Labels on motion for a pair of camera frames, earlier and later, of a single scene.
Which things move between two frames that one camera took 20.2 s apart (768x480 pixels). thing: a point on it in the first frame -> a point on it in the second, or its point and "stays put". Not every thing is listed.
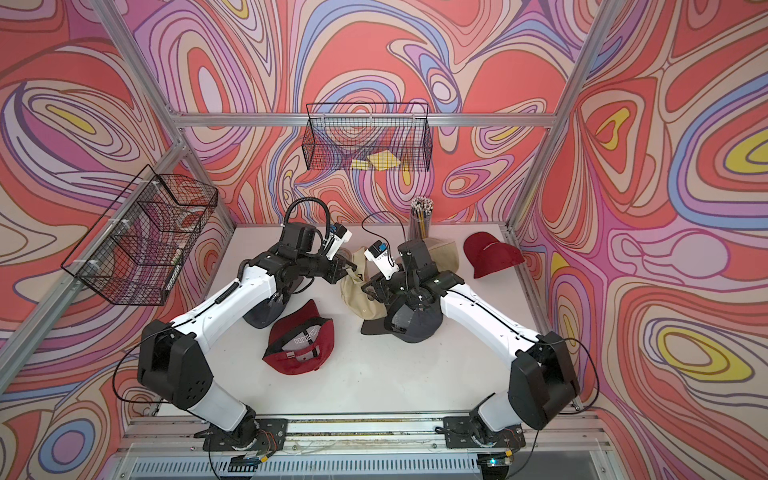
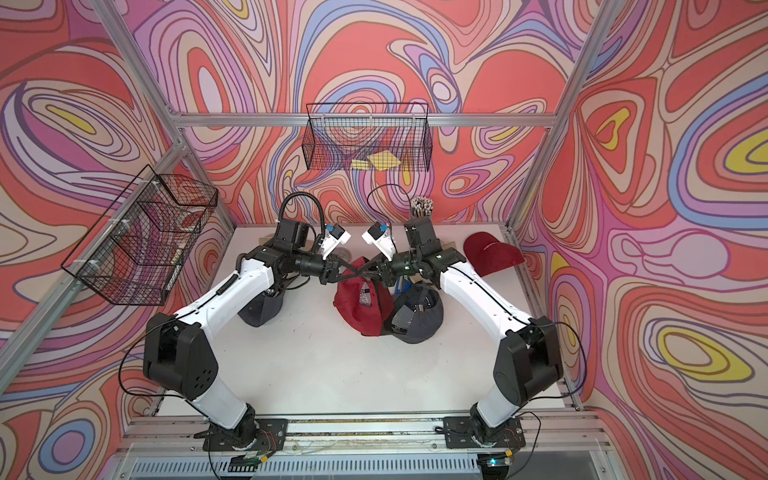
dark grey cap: [264, 314] stays put
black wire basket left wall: [132, 253] stays put
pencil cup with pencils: [421, 209] stays put
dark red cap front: [300, 341] -> [363, 303]
